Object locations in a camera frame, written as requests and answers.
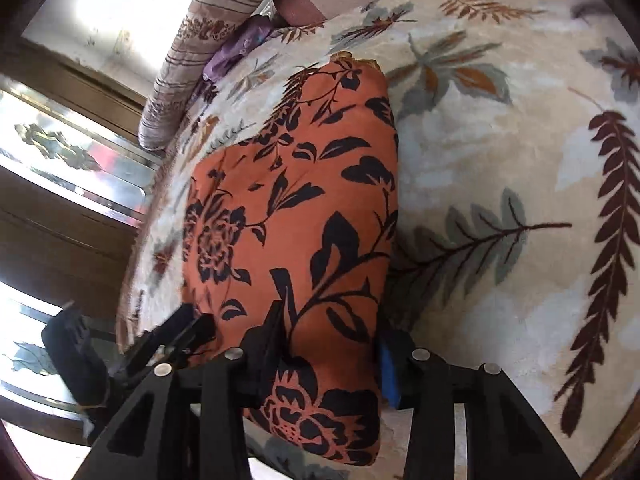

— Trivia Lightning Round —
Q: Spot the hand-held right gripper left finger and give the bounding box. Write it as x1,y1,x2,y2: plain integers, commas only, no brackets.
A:
75,301,296,480

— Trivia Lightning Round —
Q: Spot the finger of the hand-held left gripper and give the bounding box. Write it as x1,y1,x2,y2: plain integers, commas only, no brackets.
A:
127,315,217,376
122,307,196,361

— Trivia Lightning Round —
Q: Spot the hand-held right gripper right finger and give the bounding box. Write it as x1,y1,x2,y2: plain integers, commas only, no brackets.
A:
377,332,581,480

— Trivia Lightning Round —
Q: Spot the orange black floral cloth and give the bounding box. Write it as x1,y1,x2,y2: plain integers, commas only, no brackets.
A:
181,55,401,467

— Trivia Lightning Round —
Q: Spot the wooden cabinet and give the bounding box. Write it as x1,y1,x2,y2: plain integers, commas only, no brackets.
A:
0,35,166,436

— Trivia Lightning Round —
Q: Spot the cream leaf-print plush blanket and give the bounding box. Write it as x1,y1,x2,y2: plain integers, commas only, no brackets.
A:
115,0,640,480

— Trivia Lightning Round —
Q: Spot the purple cloth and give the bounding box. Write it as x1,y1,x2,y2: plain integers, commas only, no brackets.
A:
202,15,276,81

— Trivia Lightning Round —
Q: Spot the striped beige bolster pillow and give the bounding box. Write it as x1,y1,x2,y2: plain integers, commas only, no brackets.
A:
138,0,301,151

